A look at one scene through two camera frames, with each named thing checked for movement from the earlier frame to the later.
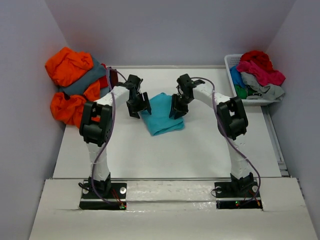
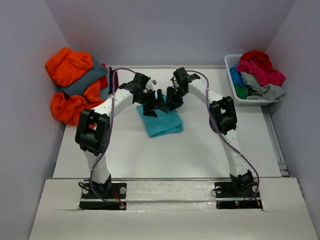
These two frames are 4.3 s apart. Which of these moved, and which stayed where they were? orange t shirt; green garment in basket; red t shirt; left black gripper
Moved: left black gripper
Stayed: orange t shirt; red t shirt; green garment in basket
